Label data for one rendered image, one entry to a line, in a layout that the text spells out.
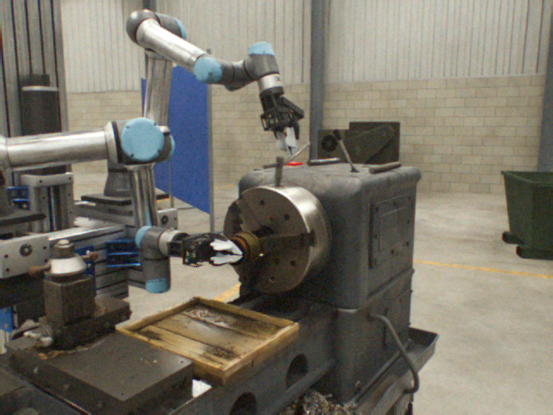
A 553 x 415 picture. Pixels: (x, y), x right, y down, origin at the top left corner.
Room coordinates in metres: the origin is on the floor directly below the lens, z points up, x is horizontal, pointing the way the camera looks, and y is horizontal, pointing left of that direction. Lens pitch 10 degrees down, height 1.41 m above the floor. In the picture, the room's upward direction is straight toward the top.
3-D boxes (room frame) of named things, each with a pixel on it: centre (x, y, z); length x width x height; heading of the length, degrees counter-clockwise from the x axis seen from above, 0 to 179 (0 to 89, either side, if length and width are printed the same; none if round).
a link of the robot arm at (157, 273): (1.39, 0.34, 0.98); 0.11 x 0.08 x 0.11; 21
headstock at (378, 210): (1.74, -0.23, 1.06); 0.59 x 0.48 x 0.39; 145
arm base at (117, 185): (1.74, 0.53, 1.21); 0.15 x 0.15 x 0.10
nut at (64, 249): (0.94, 0.41, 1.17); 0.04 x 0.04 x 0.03
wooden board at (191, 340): (1.16, 0.16, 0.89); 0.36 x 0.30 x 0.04; 55
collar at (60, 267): (0.94, 0.41, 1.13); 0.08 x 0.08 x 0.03
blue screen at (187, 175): (8.05, 1.65, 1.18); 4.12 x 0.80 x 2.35; 26
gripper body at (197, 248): (1.27, 0.21, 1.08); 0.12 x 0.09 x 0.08; 54
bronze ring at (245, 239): (1.27, 0.07, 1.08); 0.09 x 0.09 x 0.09; 56
